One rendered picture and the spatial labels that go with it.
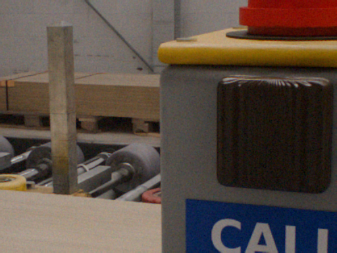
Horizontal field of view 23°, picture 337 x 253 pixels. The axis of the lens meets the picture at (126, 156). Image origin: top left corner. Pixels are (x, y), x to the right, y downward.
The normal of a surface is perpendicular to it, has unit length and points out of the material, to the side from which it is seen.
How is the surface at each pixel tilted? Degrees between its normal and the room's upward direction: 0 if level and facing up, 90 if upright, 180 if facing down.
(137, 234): 0
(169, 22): 90
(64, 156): 90
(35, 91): 90
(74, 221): 0
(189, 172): 90
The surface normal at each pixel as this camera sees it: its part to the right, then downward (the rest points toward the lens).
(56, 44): -0.40, 0.20
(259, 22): -0.79, 0.14
